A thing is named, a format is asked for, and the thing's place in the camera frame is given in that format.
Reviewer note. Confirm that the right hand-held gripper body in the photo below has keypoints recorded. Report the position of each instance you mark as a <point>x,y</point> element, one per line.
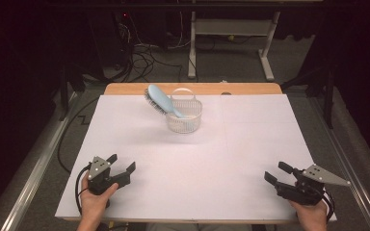
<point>305,192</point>

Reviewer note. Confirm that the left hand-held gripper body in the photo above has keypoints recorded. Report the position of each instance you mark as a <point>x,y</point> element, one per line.
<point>99,179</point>

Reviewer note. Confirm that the light blue hairbrush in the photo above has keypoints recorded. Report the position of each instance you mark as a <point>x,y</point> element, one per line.
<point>160,96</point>

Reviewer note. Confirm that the white plastic basket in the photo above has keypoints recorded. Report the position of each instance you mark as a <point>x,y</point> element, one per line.
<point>186,125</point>

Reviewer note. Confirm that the person's right hand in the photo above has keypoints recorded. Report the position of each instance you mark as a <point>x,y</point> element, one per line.
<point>313,215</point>

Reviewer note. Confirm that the person's left hand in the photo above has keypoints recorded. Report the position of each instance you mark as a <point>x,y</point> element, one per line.
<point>94,205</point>

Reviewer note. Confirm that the white table cover sheet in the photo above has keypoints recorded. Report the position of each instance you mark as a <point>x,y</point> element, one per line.
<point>231,154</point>

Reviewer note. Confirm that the wooden table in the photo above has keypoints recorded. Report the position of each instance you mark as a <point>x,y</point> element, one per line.
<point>125,89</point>

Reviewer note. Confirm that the black metal stand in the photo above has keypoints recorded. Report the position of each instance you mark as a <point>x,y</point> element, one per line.
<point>63,96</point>
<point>329,102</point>

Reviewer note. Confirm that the aluminium floor rail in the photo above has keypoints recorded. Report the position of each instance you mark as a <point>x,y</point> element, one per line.
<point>350,160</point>
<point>35,166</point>

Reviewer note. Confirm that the white metal desk frame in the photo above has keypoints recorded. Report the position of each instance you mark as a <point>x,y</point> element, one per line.
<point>231,27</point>

